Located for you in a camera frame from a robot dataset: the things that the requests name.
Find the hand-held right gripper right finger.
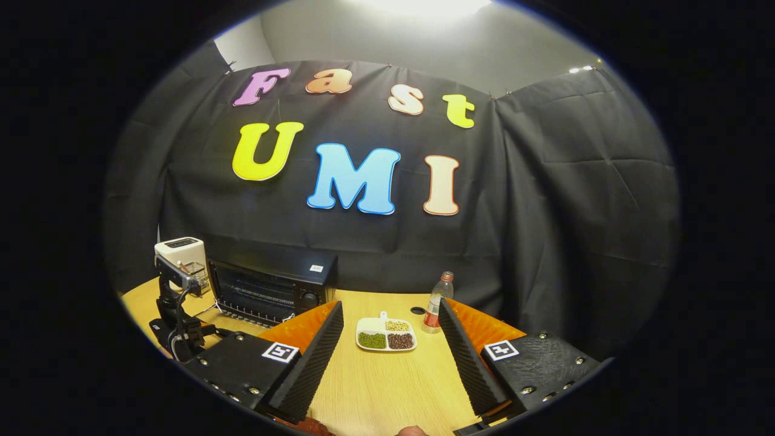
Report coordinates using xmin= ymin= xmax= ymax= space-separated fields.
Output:
xmin=437 ymin=297 xmax=606 ymax=420

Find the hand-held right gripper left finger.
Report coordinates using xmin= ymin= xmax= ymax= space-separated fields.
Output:
xmin=180 ymin=300 xmax=346 ymax=424

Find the white divided plate of beans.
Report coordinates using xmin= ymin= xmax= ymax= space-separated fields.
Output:
xmin=355 ymin=311 xmax=419 ymax=353

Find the black electric oven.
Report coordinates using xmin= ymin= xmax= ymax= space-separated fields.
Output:
xmin=208 ymin=245 xmax=339 ymax=328

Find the clear glass container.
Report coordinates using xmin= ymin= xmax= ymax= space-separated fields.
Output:
xmin=182 ymin=261 xmax=211 ymax=296

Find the clear bottle with red label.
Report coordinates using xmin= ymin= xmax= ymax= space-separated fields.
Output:
xmin=421 ymin=271 xmax=455 ymax=335

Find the white toaster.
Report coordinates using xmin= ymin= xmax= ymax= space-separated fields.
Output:
xmin=154 ymin=236 xmax=207 ymax=285

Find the black backdrop cloth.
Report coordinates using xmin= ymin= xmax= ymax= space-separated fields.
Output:
xmin=103 ymin=42 xmax=682 ymax=358

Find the large ceiling light panel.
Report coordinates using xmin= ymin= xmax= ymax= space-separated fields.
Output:
xmin=362 ymin=0 xmax=492 ymax=17

